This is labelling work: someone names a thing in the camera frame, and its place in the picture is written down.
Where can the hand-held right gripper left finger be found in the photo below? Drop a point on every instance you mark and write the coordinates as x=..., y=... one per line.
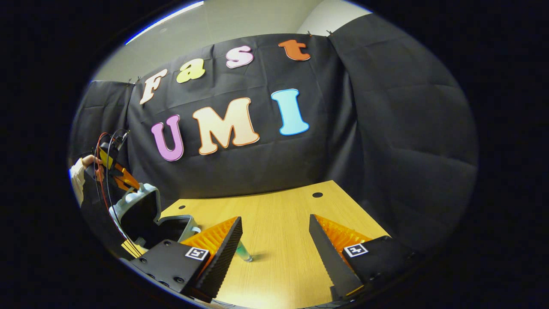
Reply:
x=223, y=262

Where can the blue bottle with triangular cap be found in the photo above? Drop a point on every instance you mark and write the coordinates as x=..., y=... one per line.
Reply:
x=245, y=254

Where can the pale blue suitcase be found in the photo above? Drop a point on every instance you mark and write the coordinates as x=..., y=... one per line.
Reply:
x=137, y=193

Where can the black backdrop cloth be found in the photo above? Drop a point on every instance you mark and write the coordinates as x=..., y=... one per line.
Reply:
x=266, y=163

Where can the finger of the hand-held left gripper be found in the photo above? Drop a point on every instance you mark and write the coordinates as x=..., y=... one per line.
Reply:
x=126, y=178

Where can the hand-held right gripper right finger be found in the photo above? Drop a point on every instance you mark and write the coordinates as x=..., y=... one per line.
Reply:
x=330, y=262

